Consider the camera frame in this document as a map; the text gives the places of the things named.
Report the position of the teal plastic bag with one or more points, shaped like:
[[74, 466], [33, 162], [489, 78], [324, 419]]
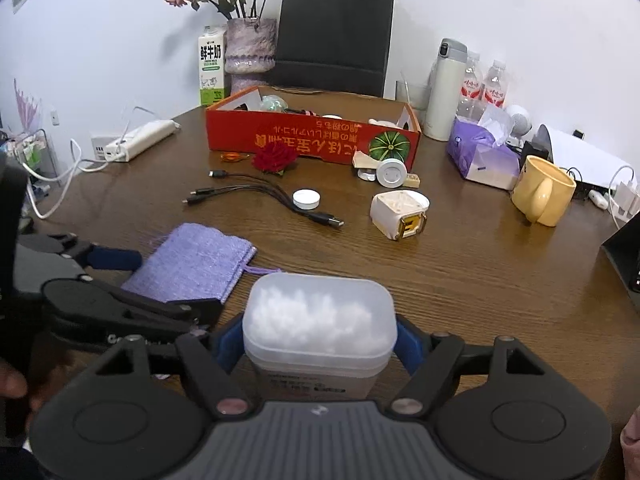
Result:
[[273, 103]]

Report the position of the translucent cotton swab box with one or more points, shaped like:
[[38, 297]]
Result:
[[318, 337]]

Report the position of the purple tissue pack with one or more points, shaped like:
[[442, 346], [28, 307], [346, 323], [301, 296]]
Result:
[[479, 149]]

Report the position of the round white disc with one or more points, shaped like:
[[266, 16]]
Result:
[[306, 199]]

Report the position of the white round tape measure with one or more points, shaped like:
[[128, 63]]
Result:
[[391, 173]]

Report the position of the white small camera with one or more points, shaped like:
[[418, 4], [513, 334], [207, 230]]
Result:
[[521, 124]]

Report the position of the purple fabric pouch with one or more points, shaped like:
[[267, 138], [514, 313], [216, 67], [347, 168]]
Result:
[[195, 262]]

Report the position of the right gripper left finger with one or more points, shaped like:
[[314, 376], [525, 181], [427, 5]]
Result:
[[207, 362]]

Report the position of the white power bank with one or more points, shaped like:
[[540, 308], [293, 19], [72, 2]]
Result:
[[134, 143]]

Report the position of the white wall charger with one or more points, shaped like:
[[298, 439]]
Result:
[[623, 195]]

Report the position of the white square gold-trim box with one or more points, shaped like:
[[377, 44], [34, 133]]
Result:
[[399, 214]]

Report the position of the black paper bag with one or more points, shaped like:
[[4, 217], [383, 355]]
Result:
[[334, 45]]

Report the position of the white thermos bottle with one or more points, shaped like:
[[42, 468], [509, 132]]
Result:
[[445, 85]]

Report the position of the red cardboard box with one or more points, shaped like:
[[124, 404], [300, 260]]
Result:
[[331, 126]]

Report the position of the white green milk carton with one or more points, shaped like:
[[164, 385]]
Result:
[[211, 75]]

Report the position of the red fabric flower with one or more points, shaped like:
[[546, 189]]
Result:
[[274, 158]]

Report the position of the yellow mug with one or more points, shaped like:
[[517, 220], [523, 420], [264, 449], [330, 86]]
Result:
[[542, 192]]

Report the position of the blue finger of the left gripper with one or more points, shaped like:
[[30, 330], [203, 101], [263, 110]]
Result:
[[116, 259]]

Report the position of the purple ceramic vase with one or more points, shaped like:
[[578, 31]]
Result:
[[250, 50]]

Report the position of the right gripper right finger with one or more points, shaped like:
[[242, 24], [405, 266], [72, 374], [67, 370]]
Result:
[[431, 362]]

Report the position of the plastic water bottle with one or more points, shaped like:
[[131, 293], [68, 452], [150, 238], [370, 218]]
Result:
[[495, 85], [472, 86]]

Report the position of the person's left hand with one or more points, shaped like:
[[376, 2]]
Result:
[[13, 385]]

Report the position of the person's right hand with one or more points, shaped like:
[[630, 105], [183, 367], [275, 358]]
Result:
[[630, 443]]

